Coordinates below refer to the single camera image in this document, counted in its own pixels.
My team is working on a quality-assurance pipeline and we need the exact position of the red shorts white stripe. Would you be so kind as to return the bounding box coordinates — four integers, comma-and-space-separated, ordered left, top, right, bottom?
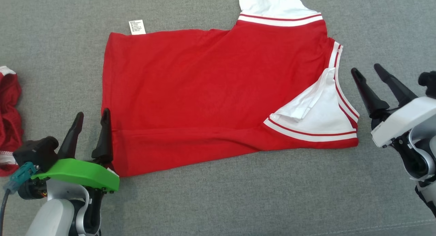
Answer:
0, 66, 25, 177

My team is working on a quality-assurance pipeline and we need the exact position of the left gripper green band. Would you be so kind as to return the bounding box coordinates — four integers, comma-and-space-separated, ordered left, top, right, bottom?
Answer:
31, 108, 121, 192

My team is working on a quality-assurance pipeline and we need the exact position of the black left camera cable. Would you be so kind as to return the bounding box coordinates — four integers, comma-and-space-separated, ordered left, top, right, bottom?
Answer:
0, 189, 11, 236

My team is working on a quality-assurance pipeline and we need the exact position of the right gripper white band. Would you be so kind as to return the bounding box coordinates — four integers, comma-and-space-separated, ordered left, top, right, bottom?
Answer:
351, 63, 436, 148

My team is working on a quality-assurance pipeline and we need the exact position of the teal left camera cable connector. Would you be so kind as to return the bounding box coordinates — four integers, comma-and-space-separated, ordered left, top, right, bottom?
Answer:
3, 162, 40, 194

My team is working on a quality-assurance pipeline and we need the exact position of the red basketball jersey white trim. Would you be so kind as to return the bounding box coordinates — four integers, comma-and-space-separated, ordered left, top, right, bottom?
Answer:
101, 0, 361, 178

